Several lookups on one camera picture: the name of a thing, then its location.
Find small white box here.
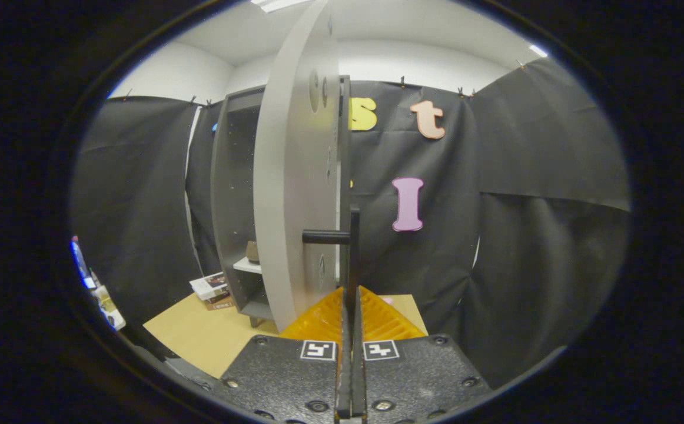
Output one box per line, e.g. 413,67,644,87
92,284,126,332

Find dark grey shoe cabinet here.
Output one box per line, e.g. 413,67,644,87
211,75,353,328

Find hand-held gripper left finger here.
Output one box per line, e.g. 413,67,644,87
218,287,353,424

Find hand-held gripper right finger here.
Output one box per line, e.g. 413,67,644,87
352,286,491,424

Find black backdrop cloth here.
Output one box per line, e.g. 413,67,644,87
71,57,632,389

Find black door handle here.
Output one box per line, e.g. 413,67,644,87
302,204,361,295

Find long ceiling light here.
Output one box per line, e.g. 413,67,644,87
251,0,313,14

